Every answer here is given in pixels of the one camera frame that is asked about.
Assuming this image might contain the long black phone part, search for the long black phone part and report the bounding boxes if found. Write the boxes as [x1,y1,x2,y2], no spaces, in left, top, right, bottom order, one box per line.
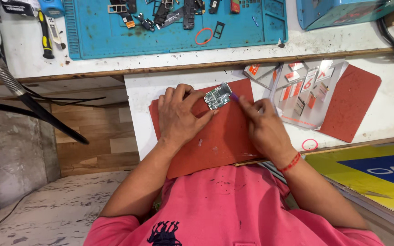
[183,0,196,30]

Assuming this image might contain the yellow blue sign board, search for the yellow blue sign board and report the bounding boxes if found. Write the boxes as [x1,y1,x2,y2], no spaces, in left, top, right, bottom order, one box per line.
[304,141,394,223]

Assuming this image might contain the thin black cables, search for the thin black cables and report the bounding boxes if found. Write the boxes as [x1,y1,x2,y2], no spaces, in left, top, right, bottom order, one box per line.
[0,85,107,118]

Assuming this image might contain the person's left hand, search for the person's left hand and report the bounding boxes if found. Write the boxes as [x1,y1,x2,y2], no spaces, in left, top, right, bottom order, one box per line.
[157,84,219,145]

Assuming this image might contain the blue round container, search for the blue round container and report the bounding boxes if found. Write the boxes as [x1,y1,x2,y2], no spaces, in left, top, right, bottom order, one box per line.
[39,0,65,18]

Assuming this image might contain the silver metal frame part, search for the silver metal frame part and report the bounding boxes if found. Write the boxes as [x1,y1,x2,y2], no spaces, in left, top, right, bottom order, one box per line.
[107,4,128,14]

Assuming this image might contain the person's right hand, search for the person's right hand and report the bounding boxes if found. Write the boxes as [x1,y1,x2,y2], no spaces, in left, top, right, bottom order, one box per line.
[239,96,297,169]

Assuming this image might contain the small black rectangular frame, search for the small black rectangular frame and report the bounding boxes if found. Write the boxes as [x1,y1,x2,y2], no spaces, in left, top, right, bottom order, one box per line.
[213,21,226,39]

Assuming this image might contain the large red work mat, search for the large red work mat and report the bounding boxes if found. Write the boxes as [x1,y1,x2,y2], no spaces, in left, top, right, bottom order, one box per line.
[148,78,263,180]

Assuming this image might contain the white small tester device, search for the white small tester device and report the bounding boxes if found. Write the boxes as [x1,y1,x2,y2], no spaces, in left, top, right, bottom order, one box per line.
[46,15,63,45]

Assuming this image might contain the blue silicone repair mat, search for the blue silicone repair mat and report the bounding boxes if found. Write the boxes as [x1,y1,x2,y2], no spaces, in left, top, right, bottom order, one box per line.
[63,0,288,61]

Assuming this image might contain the orange rubber band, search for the orange rubber band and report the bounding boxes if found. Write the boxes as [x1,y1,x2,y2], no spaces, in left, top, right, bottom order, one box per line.
[194,28,214,46]

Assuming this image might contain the black flex cable strip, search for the black flex cable strip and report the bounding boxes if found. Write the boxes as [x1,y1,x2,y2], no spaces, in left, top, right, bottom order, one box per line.
[155,8,185,30]

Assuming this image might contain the yellow black screwdriver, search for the yellow black screwdriver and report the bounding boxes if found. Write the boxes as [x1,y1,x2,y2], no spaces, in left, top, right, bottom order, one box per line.
[38,10,55,59]

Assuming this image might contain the thick black cable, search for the thick black cable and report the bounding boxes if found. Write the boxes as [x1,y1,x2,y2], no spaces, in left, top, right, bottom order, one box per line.
[377,17,394,63]

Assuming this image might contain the blue metal box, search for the blue metal box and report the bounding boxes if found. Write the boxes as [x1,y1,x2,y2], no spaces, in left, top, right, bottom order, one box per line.
[296,0,394,31]

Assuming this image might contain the green phone circuit board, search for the green phone circuit board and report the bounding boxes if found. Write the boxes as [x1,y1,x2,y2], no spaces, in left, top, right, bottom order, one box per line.
[203,82,234,110]

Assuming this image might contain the pink rubber band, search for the pink rubber band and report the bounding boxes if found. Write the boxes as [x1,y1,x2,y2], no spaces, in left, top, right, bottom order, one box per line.
[301,138,319,151]

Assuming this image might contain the small black camera module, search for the small black camera module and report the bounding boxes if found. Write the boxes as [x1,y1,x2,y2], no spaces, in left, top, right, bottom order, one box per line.
[137,13,156,33]

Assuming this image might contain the pink shirt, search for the pink shirt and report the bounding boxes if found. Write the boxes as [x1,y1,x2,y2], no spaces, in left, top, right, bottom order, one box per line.
[83,164,386,246]

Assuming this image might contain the clear plastic printed sheet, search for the clear plastic printed sheet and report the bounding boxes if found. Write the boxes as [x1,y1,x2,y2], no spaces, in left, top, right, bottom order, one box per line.
[244,59,350,131]

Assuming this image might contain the red thread wristband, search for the red thread wristband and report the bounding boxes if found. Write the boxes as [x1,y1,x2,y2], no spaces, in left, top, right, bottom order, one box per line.
[278,152,301,173]

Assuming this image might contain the small red work mat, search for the small red work mat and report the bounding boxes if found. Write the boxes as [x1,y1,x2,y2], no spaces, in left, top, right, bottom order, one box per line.
[318,64,382,143]

